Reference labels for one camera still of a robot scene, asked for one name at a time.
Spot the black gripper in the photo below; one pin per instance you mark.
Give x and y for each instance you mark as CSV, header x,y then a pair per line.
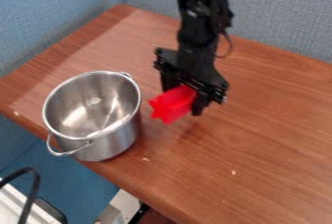
x,y
191,68

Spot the red block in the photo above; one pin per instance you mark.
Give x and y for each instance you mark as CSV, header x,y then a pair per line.
x,y
173,104

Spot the stainless steel pot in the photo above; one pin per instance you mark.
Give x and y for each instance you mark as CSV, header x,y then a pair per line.
x,y
91,114

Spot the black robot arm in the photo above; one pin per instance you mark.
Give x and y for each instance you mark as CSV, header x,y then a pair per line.
x,y
205,20

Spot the dark chair part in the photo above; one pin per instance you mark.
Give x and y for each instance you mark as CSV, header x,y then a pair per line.
x,y
49,209

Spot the table leg frame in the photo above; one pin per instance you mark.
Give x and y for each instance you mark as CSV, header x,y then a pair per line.
x,y
127,210

